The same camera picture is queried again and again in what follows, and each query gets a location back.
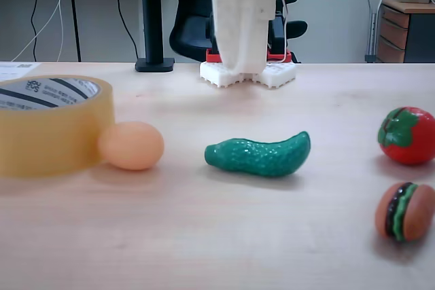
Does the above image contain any black pole stand with base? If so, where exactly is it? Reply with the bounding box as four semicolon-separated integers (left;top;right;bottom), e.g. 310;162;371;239
135;0;176;73

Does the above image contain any wooden drawer cabinet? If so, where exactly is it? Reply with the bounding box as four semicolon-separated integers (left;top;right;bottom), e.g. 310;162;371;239
376;0;435;64

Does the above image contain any black hanging cable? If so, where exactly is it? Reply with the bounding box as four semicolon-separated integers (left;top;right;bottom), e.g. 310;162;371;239
110;0;141;62
20;0;49;62

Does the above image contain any beige toy egg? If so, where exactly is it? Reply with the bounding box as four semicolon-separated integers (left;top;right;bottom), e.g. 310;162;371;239
97;121;165;171

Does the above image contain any toy hamburger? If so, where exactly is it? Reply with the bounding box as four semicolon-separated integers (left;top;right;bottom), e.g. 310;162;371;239
375;181;435;243

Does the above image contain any yellowish packing tape roll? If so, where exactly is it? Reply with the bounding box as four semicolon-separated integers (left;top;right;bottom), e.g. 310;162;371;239
0;74;116;179

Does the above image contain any red toy tomato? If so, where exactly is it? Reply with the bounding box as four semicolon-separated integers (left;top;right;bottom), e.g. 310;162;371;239
377;106;435;166

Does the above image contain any red white servo cable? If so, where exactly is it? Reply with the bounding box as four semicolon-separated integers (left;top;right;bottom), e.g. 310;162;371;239
270;0;290;63

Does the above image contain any green toy cucumber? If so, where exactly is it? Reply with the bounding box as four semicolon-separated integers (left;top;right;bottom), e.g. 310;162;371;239
204;130;311;179

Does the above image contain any grey metal crutch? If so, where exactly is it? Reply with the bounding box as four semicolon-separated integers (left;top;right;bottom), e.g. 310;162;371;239
364;0;390;64

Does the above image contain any black office chair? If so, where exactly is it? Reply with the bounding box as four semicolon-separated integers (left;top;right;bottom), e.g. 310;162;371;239
165;0;309;65

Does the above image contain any white printed paper sheet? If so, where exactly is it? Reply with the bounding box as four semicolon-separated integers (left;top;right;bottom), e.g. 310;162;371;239
0;61;41;82

